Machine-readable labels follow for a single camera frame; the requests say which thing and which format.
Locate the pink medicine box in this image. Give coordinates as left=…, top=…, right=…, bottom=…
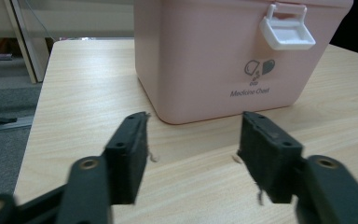
left=133, top=0, right=354, bottom=126

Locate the metal floor rail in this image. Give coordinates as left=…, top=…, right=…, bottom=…
left=0, top=115, right=34, bottom=134

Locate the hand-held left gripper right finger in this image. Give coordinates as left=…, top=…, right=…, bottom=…
left=237, top=111, right=306, bottom=204

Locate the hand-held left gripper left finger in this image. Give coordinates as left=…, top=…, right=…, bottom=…
left=103, top=111, right=150, bottom=206

